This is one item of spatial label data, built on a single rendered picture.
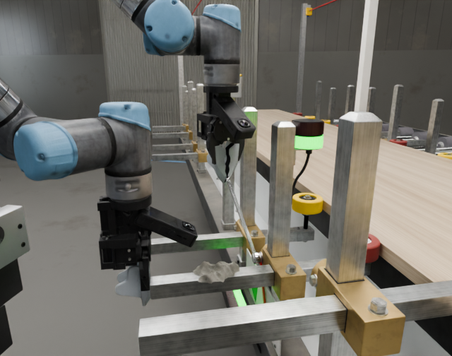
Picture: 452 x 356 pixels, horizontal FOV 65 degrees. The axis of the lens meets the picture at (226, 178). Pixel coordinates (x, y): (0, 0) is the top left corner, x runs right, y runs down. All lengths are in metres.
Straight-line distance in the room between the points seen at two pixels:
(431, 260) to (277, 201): 0.29
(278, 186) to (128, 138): 0.29
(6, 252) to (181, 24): 0.48
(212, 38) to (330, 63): 6.16
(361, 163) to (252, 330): 0.22
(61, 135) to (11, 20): 8.84
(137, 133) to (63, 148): 0.12
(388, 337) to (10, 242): 0.60
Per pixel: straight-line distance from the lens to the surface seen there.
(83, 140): 0.51
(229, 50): 0.75
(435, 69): 7.15
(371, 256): 0.75
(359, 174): 0.43
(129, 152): 0.56
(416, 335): 0.76
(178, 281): 0.68
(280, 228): 0.71
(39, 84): 8.95
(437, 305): 0.53
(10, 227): 0.73
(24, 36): 9.12
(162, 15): 0.60
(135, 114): 0.55
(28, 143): 0.50
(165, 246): 0.92
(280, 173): 0.67
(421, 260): 0.74
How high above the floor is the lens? 1.22
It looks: 16 degrees down
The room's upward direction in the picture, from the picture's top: straight up
